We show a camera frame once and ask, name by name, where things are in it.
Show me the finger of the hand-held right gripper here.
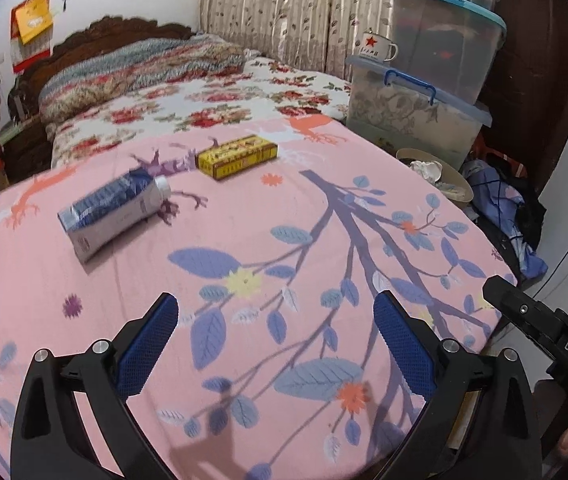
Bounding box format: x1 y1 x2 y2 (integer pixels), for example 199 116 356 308
482 275 561 357

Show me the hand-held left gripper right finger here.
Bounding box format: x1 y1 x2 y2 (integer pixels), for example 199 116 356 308
368 290 546 480

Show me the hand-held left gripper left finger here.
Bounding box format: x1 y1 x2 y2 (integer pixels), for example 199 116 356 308
10 291 185 480

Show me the beige round waste bin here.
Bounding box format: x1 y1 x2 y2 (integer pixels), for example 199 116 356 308
395 147 475 204

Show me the blue clothing pile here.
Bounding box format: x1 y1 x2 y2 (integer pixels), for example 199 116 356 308
464 157 548 281

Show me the blue and white milk carton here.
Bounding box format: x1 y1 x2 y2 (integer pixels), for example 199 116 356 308
58 167 172 265

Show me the pink leaf-print bedsheet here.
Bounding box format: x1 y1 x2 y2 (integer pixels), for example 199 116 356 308
0 115 517 480

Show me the red plastic stool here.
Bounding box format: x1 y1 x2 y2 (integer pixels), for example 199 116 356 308
474 140 526 177

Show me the small yellow cardboard box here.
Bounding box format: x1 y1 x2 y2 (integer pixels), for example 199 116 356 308
195 135 279 181

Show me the dark wooden wardrobe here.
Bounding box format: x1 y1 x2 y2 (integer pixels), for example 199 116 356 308
479 0 568 196

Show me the dark wooden nightstand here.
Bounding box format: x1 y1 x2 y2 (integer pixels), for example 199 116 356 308
1 115 54 186

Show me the white floral bed cover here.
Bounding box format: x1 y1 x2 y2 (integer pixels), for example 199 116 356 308
51 55 352 171

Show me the clear storage box blue lid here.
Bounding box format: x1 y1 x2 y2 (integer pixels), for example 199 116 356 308
389 0 507 106

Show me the folded patchwork floral quilt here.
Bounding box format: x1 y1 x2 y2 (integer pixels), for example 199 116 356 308
38 34 247 126

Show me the white enamel mug red star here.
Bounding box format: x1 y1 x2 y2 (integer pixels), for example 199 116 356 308
355 29 399 62

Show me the dark carved wooden headboard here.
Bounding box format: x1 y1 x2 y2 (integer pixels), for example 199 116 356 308
16 16 199 126

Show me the beige leaf-pattern curtain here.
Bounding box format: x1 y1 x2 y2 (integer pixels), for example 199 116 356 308
199 0 399 83

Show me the black cable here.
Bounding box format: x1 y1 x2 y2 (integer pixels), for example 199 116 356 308
514 175 568 292

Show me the clear storage box blue handle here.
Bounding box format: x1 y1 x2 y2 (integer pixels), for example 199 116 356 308
346 55 493 171

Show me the red wall calendar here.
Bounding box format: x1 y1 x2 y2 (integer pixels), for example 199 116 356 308
11 0 54 73

